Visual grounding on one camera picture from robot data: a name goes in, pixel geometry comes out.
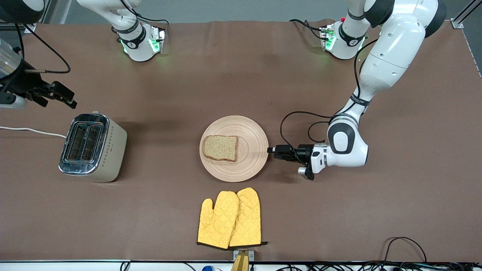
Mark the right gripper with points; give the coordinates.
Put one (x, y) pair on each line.
(23, 83)

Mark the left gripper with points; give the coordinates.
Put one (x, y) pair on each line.
(302, 152)

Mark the round wooden plate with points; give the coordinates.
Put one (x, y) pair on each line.
(248, 165)

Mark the brown toast slice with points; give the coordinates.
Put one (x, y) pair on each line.
(220, 148)

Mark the right arm base control box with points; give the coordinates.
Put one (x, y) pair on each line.
(158, 39)

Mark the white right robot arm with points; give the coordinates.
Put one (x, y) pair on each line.
(139, 51)

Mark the left arm base control box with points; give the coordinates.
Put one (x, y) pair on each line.
(327, 37)

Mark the yellow quilted oven mitt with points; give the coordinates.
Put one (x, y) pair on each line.
(218, 222)
(248, 218)

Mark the brown table cover sheet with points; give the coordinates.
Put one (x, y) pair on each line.
(339, 207)

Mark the beige chrome two-slot toaster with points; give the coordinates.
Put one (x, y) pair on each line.
(109, 165)

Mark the blue round cap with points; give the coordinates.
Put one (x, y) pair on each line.
(207, 268)

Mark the aluminium corner profile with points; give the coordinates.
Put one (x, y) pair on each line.
(457, 24)

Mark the grey metal bracket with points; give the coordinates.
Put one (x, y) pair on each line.
(251, 256)

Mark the wooden post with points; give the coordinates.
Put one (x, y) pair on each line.
(241, 265)

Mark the aluminium table edge rail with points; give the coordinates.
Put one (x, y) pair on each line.
(56, 266)

